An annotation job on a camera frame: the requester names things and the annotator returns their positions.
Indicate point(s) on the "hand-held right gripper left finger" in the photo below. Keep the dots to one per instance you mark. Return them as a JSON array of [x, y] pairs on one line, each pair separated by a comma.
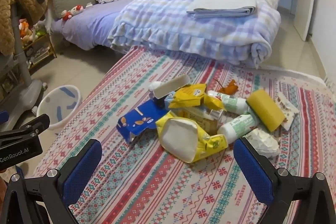
[[81, 171]]

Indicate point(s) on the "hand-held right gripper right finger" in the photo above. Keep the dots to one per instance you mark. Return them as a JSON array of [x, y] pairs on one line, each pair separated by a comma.
[[252, 174]]

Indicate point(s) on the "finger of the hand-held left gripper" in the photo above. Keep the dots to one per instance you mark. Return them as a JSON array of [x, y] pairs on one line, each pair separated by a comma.
[[31, 125]]

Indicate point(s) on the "white plastic bin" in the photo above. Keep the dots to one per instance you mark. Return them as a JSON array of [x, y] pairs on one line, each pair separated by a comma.
[[50, 106]]

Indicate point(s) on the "white tissue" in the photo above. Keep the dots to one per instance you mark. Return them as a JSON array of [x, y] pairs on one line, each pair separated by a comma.
[[263, 144]]

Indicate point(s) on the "yellow sponge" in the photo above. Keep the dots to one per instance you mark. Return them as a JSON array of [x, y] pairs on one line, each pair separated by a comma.
[[265, 109]]

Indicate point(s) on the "white nut snack wrapper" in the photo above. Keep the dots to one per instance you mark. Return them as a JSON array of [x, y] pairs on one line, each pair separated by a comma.
[[287, 111]]

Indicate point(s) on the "white bottle with green label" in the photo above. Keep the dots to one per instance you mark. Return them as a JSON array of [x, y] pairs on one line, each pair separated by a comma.
[[231, 103], [237, 125]]

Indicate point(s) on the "grey wheeled chair stand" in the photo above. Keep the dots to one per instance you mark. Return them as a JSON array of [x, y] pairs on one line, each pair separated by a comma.
[[22, 69]]

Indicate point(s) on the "wooden toy shelf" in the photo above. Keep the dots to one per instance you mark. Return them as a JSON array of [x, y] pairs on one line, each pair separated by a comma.
[[42, 53]]

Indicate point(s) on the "beige cardboard box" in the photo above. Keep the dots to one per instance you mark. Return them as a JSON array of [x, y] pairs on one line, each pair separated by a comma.
[[202, 119]]

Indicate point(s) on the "patterned woven blanket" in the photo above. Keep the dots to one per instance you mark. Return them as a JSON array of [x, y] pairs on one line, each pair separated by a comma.
[[157, 187]]

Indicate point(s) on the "yellow packet with white tray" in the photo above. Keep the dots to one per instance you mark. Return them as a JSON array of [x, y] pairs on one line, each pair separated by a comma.
[[181, 140]]

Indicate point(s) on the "orange peel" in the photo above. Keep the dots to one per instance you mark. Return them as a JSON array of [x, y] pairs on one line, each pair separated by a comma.
[[229, 87]]

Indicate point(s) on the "pile of plush toys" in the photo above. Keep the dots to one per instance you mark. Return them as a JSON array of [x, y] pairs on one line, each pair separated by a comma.
[[25, 29]]

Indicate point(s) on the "yellow snack bag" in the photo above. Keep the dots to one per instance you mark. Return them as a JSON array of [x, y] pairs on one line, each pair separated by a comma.
[[187, 95]]

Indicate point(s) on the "bed with purple sheet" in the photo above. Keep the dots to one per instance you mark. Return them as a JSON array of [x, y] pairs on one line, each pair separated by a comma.
[[89, 27]]

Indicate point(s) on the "red and white plush toy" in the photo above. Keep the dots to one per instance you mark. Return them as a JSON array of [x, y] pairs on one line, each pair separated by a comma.
[[72, 12]]

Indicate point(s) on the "brown teddy bear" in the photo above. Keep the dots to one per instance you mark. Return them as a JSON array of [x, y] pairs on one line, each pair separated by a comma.
[[23, 1]]

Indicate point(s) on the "plaid ruffled quilt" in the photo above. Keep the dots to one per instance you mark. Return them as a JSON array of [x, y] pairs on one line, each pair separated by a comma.
[[162, 19]]

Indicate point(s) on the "folded white and blue towel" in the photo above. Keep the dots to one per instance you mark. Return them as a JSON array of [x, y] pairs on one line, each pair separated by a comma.
[[223, 2]]

